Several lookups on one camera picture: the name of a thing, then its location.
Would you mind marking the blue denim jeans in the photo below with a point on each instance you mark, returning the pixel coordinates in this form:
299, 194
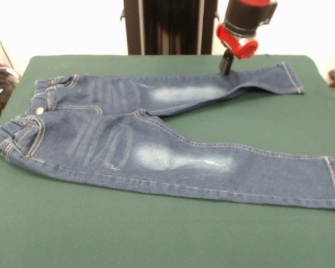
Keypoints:
128, 145

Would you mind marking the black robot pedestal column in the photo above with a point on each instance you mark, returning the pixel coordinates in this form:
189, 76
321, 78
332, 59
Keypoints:
170, 28

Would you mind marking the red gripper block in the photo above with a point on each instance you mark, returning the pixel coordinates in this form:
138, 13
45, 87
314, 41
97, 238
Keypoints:
245, 50

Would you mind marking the dark green table cloth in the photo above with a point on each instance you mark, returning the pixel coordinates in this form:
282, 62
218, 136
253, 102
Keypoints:
72, 237

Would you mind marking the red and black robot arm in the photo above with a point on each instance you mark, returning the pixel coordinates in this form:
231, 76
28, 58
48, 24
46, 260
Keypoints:
248, 15

